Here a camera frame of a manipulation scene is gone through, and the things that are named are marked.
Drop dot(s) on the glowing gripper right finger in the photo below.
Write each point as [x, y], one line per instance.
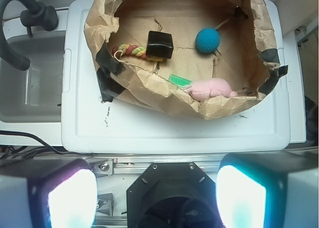
[268, 190]

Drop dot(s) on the aluminium rail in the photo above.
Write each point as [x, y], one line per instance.
[136, 164]

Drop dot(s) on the black faucet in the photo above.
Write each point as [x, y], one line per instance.
[36, 13]

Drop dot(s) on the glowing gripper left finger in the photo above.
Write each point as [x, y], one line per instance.
[47, 193]

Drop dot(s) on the pink plush toy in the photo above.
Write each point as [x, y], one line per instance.
[205, 89]

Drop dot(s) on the blue knitted ball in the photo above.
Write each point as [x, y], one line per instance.
[207, 40]

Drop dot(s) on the grey sink basin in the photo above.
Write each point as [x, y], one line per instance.
[33, 95]

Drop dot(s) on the black box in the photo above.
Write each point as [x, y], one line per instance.
[159, 44]

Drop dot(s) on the crumpled brown paper bag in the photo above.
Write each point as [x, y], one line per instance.
[247, 56]

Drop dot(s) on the white plastic cooler lid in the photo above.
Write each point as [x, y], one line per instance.
[89, 125]

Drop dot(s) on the green rectangular block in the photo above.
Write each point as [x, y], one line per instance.
[179, 81]

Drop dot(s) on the colourful braided rope toy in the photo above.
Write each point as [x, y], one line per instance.
[134, 50]

